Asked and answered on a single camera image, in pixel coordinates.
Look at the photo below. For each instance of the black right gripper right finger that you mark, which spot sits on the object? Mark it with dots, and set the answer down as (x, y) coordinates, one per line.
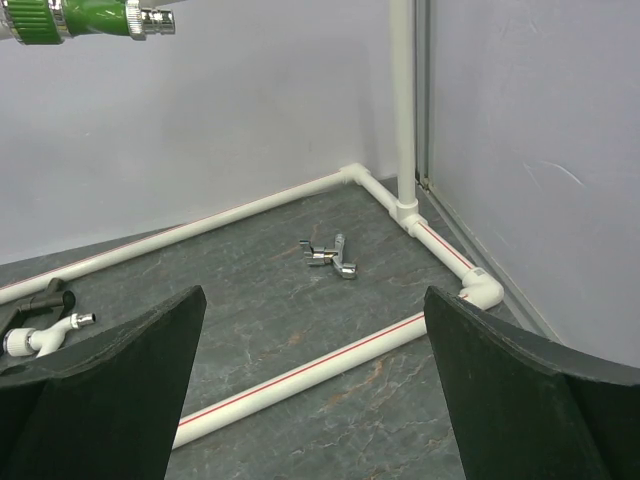
(525, 407)

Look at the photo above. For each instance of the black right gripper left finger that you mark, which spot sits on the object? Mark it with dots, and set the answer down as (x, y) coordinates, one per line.
(107, 407)

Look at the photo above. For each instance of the white PVC pipe frame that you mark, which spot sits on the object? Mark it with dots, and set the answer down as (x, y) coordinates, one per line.
(479, 288)

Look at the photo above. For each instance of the chrome metal faucet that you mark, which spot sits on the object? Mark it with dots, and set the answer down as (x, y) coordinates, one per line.
(320, 256)

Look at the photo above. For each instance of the white plastic faucet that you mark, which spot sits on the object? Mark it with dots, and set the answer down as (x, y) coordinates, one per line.
(22, 342)

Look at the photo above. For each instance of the dark grey lever faucet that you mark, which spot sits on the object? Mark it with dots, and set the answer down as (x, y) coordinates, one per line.
(55, 299)

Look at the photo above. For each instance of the green plastic faucet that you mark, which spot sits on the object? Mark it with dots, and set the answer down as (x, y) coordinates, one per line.
(52, 22)

